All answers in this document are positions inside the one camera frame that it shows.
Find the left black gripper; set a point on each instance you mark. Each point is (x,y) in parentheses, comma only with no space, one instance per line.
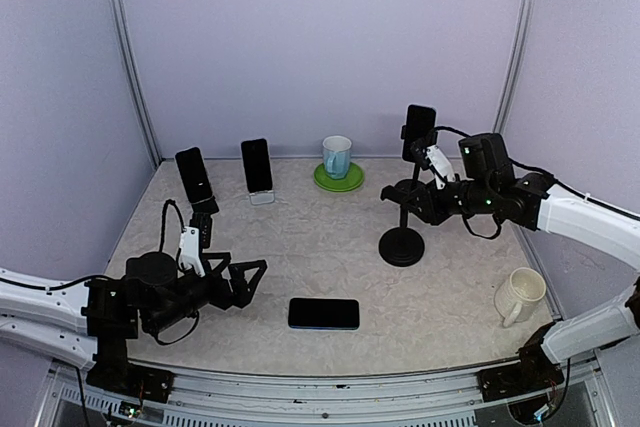
(240,295)

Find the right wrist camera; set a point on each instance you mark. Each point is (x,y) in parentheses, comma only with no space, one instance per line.
(419,149)

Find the white folding phone stand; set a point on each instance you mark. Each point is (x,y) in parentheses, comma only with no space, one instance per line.
(262,197)

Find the green saucer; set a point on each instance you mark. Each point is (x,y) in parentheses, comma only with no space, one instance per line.
(354,179)

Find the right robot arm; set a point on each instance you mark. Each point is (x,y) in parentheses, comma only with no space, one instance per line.
(539,202)

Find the cream ceramic mug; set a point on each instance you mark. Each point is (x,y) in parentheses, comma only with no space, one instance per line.
(518,296)

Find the left aluminium corner post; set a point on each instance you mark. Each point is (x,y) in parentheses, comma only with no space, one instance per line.
(131,71)

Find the right aluminium corner post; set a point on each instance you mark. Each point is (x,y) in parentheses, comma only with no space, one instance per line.
(514,65)

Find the black pole stand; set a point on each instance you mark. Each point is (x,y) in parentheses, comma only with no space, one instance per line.
(401,246)
(416,172)

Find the teal phone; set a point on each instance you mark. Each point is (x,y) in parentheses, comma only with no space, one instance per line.
(419,121)

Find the black phone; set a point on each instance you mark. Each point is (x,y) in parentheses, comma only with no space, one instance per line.
(194,175)
(256,164)

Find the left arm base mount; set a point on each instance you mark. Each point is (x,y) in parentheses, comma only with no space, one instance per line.
(113,372)

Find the aluminium corner post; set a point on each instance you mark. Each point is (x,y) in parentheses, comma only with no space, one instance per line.
(514,65)
(131,71)

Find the light blue mug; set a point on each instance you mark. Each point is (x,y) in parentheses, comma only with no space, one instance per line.
(337,156)

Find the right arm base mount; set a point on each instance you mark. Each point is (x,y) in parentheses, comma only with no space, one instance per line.
(532,372)

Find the blue phone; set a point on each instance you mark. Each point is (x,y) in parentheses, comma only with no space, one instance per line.
(324,314)

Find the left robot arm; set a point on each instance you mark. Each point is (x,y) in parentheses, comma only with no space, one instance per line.
(153,295)

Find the black folding phone stand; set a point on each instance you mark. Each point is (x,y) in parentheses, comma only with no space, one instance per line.
(206,206)

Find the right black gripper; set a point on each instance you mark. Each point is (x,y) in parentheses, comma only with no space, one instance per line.
(432,211)

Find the front aluminium rail frame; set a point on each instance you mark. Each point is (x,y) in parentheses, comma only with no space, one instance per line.
(448,397)

